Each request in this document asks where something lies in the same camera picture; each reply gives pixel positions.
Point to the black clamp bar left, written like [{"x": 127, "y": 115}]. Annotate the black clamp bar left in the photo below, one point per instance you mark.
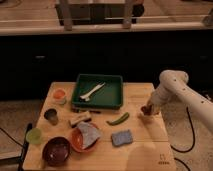
[{"x": 12, "y": 158}]

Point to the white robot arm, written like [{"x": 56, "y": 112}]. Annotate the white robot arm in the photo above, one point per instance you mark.
[{"x": 174, "y": 82}]

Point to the orange filled white cup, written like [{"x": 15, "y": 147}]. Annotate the orange filled white cup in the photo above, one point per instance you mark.
[{"x": 59, "y": 96}]

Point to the wooden chair frame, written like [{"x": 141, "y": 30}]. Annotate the wooden chair frame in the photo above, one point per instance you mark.
[{"x": 98, "y": 12}]

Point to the black marker pen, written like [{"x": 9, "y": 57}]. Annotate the black marker pen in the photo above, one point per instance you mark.
[{"x": 75, "y": 110}]

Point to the blue sponge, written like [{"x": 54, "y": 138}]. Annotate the blue sponge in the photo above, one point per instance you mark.
[{"x": 122, "y": 138}]

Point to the dark maroon bowl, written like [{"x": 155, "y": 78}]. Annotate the dark maroon bowl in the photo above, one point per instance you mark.
[{"x": 56, "y": 151}]

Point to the grey blue cloth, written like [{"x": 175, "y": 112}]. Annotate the grey blue cloth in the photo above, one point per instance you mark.
[{"x": 89, "y": 133}]

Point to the white plastic bone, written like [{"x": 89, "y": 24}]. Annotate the white plastic bone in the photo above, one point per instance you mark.
[{"x": 86, "y": 96}]

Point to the orange bowl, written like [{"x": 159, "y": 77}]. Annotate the orange bowl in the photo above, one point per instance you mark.
[{"x": 76, "y": 141}]

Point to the green plastic tray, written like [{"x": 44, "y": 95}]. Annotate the green plastic tray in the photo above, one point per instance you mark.
[{"x": 109, "y": 96}]

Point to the light green cup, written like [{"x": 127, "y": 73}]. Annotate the light green cup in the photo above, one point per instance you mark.
[{"x": 33, "y": 136}]

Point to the dark grey cup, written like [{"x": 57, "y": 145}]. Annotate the dark grey cup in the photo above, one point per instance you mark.
[{"x": 51, "y": 116}]

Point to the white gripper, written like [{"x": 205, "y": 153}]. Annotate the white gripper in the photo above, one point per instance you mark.
[{"x": 156, "y": 101}]

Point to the green pepper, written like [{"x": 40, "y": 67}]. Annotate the green pepper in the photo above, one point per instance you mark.
[{"x": 120, "y": 120}]

